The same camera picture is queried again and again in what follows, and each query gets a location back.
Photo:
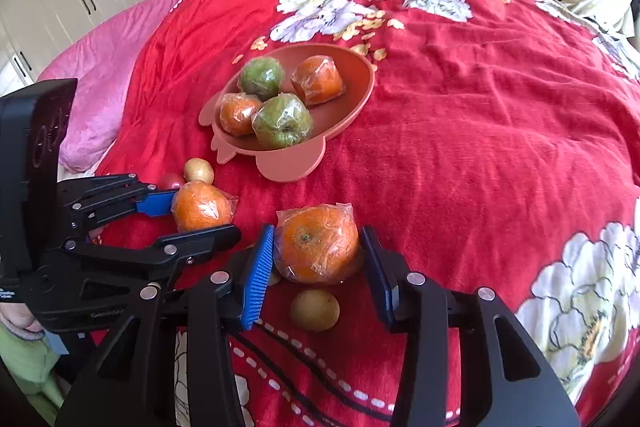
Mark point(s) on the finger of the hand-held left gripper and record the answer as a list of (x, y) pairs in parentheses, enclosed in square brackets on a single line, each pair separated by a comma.
[(210, 239), (155, 203)]

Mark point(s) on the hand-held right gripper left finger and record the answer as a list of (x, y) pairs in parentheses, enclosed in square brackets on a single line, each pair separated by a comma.
[(256, 282)]

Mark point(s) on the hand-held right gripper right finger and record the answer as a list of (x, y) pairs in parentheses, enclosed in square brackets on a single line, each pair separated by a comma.
[(380, 282)]

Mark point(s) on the plastic-wrapped orange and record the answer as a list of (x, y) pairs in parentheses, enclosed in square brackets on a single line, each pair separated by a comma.
[(237, 114), (317, 244), (317, 81), (202, 207)]

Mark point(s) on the brown kiwi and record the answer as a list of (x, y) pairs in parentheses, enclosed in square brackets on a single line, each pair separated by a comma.
[(198, 170), (315, 311)]

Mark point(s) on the plastic-wrapped green apple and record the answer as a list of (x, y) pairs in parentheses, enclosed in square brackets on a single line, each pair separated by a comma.
[(282, 122), (260, 78)]

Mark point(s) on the pink plastic bowl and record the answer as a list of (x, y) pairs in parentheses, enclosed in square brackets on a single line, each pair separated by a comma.
[(345, 107)]

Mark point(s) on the person's left forearm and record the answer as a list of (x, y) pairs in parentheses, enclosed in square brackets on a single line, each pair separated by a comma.
[(25, 367)]

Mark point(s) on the pink fleece blanket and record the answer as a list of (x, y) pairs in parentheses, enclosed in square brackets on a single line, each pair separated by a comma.
[(110, 67)]

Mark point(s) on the red floral blanket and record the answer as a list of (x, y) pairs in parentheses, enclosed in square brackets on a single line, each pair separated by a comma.
[(450, 132)]

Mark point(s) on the white crumpled garment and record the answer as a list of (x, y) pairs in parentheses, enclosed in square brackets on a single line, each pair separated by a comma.
[(620, 52)]

